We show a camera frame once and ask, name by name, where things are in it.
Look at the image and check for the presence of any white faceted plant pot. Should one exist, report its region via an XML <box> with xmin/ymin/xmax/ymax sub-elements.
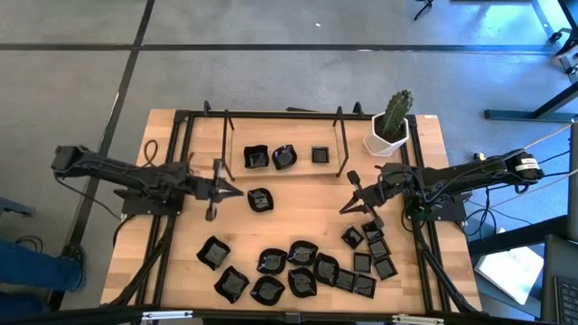
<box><xmin>363</xmin><ymin>111</ymin><xmax>411</xmax><ymax>158</ymax></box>

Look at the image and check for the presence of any black diagonal pole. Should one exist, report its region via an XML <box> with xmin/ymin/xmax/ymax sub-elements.
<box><xmin>557</xmin><ymin>0</ymin><xmax>578</xmax><ymax>62</ymax></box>

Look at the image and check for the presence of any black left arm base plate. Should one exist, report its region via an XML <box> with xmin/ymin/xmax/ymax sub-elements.
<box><xmin>120</xmin><ymin>198</ymin><xmax>184</xmax><ymax>217</ymax></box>

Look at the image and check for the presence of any black desk crossbar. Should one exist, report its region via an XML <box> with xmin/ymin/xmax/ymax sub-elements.
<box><xmin>468</xmin><ymin>214</ymin><xmax>569</xmax><ymax>256</ymax></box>

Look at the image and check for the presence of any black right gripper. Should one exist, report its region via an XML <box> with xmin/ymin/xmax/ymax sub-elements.
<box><xmin>339</xmin><ymin>170</ymin><xmax>390</xmax><ymax>229</ymax></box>

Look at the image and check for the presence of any dark grey desk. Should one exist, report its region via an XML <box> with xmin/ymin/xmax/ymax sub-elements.
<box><xmin>540</xmin><ymin>234</ymin><xmax>578</xmax><ymax>324</ymax></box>

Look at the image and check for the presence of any person's shoe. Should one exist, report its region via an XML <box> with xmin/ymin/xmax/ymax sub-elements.
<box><xmin>62</xmin><ymin>246</ymin><xmax>88</xmax><ymax>290</ymax></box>

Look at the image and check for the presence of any white paper booklet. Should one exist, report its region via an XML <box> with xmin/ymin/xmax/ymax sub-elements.
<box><xmin>473</xmin><ymin>246</ymin><xmax>545</xmax><ymax>306</ymax></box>

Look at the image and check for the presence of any wooden shelf black metal frame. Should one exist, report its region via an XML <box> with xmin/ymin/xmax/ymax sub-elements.
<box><xmin>219</xmin><ymin>107</ymin><xmax>348</xmax><ymax>185</ymax></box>

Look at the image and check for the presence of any black keyboard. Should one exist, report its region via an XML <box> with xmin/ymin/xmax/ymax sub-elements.
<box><xmin>554</xmin><ymin>275</ymin><xmax>578</xmax><ymax>324</ymax></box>

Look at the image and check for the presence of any black floor cable coil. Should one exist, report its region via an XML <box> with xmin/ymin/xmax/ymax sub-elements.
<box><xmin>15</xmin><ymin>234</ymin><xmax>44</xmax><ymax>254</ymax></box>

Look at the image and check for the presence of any silver metal bracket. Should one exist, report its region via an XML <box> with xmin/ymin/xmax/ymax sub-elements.
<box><xmin>141</xmin><ymin>310</ymin><xmax>194</xmax><ymax>321</ymax></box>
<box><xmin>391</xmin><ymin>314</ymin><xmax>446</xmax><ymax>325</ymax></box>

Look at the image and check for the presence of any yellow floor cable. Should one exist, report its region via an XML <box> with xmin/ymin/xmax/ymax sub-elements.
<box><xmin>526</xmin><ymin>122</ymin><xmax>573</xmax><ymax>150</ymax></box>

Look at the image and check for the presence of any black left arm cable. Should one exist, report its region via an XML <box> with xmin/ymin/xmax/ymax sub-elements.
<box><xmin>143</xmin><ymin>138</ymin><xmax>160</xmax><ymax>167</ymax></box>

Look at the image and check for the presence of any black desk leg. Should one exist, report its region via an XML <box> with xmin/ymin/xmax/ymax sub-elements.
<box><xmin>483</xmin><ymin>79</ymin><xmax>578</xmax><ymax>123</ymax></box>

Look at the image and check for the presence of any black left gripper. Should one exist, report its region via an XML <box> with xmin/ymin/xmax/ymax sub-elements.
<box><xmin>194</xmin><ymin>158</ymin><xmax>245</xmax><ymax>222</ymax></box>

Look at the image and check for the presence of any black tripod foot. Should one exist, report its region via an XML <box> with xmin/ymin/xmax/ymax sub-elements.
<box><xmin>413</xmin><ymin>0</ymin><xmax>434</xmax><ymax>22</ymax></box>

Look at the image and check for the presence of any grey metal stand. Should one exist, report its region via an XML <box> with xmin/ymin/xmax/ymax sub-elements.
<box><xmin>530</xmin><ymin>0</ymin><xmax>578</xmax><ymax>85</ymax></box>

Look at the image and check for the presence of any black overhead mount beam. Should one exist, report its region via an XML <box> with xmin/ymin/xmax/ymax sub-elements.
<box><xmin>0</xmin><ymin>305</ymin><xmax>578</xmax><ymax>325</ymax></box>

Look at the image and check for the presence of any person's leg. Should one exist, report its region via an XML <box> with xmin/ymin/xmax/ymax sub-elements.
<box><xmin>0</xmin><ymin>238</ymin><xmax>85</xmax><ymax>293</ymax></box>

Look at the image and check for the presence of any blue-grey chair base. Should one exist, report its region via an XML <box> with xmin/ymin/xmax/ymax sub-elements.
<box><xmin>0</xmin><ymin>197</ymin><xmax>36</xmax><ymax>218</ymax></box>

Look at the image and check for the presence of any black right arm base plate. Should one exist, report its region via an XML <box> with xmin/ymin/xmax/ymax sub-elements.
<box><xmin>405</xmin><ymin>200</ymin><xmax>467</xmax><ymax>222</ymax></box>

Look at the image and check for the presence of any green cactus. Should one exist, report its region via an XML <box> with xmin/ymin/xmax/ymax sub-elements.
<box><xmin>381</xmin><ymin>88</ymin><xmax>415</xmax><ymax>141</ymax></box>

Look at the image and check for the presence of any white floor cable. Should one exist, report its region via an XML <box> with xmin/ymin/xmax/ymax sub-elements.
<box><xmin>491</xmin><ymin>168</ymin><xmax>578</xmax><ymax>209</ymax></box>

